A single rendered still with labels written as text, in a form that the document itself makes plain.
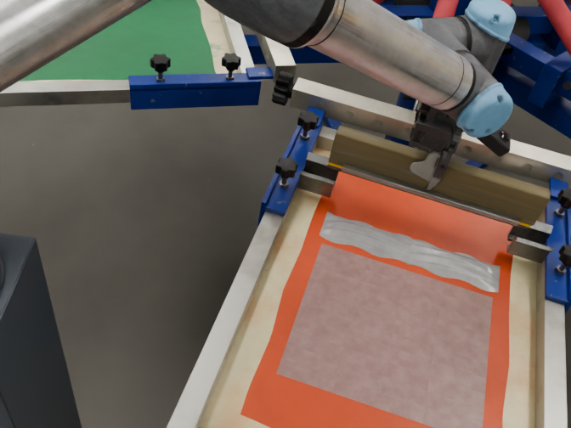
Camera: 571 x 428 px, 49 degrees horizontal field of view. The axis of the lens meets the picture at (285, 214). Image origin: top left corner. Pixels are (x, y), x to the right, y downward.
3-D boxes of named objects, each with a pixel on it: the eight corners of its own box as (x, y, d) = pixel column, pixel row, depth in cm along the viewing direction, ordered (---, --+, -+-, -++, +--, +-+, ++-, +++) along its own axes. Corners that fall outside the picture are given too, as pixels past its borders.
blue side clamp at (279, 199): (280, 233, 124) (285, 209, 119) (257, 226, 124) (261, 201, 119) (319, 143, 144) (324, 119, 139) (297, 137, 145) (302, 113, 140)
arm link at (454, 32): (426, 52, 85) (492, 46, 88) (389, 8, 91) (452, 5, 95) (409, 98, 90) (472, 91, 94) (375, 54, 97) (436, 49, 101)
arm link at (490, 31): (455, -6, 94) (501, -9, 97) (432, 56, 102) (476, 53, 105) (483, 22, 89) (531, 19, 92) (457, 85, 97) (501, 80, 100)
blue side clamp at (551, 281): (558, 322, 118) (575, 301, 113) (532, 313, 119) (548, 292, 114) (556, 215, 139) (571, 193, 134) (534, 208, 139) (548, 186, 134)
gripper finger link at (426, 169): (403, 181, 119) (418, 141, 113) (433, 190, 118) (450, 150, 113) (401, 190, 116) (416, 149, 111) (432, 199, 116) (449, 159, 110)
